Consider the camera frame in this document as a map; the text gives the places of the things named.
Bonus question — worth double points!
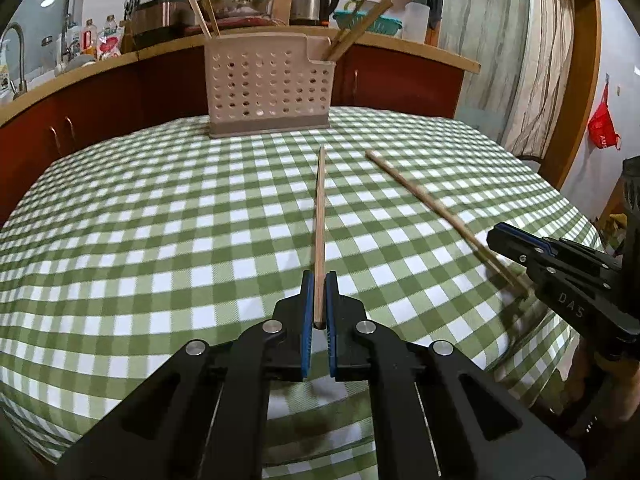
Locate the red induction cooker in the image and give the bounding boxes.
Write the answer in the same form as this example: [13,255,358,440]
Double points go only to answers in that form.
[182,16,291,36]

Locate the steel kitchen faucet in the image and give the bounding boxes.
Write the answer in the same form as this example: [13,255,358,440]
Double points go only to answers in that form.
[0,22,29,102]

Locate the kitchen counter with red-brown cabinets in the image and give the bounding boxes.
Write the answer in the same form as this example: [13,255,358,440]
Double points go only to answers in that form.
[0,30,482,226]

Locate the red and white bag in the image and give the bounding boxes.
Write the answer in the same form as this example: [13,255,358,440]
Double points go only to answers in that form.
[97,27,124,59]

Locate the aluminium sliding window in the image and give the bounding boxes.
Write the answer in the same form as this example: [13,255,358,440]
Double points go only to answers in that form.
[7,0,93,68]

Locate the wood-framed glass sliding door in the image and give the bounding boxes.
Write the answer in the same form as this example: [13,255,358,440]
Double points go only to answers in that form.
[425,0,602,193]

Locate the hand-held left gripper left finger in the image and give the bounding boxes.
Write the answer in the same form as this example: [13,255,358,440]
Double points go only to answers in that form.
[57,270,318,480]

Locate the steel electric kettle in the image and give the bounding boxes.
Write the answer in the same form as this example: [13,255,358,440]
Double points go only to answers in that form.
[289,0,341,27]

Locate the red plastic bag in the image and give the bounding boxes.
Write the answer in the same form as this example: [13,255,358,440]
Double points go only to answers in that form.
[586,82,624,152]

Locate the beige perforated utensil holder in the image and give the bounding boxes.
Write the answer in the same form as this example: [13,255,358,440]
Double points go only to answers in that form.
[205,32,337,139]

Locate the white dishes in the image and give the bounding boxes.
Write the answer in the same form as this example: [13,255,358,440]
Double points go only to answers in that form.
[64,55,97,74]

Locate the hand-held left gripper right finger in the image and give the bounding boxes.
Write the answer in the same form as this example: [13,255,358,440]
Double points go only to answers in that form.
[324,271,588,480]

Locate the striped curtain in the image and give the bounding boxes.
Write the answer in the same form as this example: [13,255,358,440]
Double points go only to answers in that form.
[500,0,576,162]

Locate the teal plastic colander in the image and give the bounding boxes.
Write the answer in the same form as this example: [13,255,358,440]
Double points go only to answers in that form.
[332,9,404,37]

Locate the green checkered tablecloth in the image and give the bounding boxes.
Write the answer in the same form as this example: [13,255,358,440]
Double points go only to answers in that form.
[0,105,601,466]

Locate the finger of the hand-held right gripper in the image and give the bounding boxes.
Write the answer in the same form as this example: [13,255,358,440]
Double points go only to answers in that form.
[486,229,540,275]
[492,222,563,257]

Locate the steel wok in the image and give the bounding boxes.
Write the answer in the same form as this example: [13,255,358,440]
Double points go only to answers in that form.
[210,0,274,19]

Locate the light wooden chopstick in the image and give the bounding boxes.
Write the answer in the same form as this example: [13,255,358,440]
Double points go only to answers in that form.
[187,0,212,40]
[197,0,221,37]
[365,149,534,295]
[312,145,329,330]

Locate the dark brown chopstick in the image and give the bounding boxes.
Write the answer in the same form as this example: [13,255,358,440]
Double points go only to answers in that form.
[322,0,376,58]
[324,0,391,59]
[331,2,396,62]

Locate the white plastic jug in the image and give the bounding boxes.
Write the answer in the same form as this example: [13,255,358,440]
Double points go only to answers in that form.
[402,2,432,44]

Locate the dark rice cooker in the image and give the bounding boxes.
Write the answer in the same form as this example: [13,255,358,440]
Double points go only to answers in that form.
[122,0,201,51]

